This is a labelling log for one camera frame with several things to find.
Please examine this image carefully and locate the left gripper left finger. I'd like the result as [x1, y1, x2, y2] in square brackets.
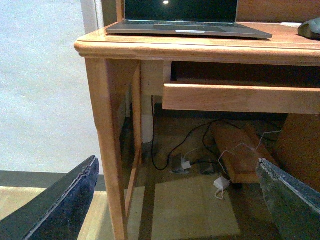
[0, 155, 99, 240]

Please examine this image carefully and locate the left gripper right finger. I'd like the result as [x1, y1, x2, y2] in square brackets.
[256, 158, 320, 240]

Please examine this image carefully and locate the wooden keyboard tray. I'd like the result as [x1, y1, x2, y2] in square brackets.
[162, 61, 320, 115]

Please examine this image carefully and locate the dark computer mouse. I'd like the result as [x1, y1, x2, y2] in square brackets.
[297, 17, 320, 41]

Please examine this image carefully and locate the white power adapter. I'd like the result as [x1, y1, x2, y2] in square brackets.
[213, 176, 230, 200]

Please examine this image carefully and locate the wooden rolling cart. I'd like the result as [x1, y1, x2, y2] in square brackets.
[211, 122, 278, 184]

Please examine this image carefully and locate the white plug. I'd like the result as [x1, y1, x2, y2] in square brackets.
[181, 157, 192, 171]

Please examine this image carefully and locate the white pipe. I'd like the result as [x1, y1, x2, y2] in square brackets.
[141, 95, 153, 144]

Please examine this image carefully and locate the wooden desk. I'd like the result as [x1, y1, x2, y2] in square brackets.
[74, 0, 320, 240]

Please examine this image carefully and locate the grey laptop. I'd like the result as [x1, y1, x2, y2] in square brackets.
[106, 0, 272, 39]

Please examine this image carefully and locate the white cable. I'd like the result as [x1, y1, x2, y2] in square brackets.
[182, 129, 282, 176]

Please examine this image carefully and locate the black cable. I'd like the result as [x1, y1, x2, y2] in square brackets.
[150, 95, 241, 171]

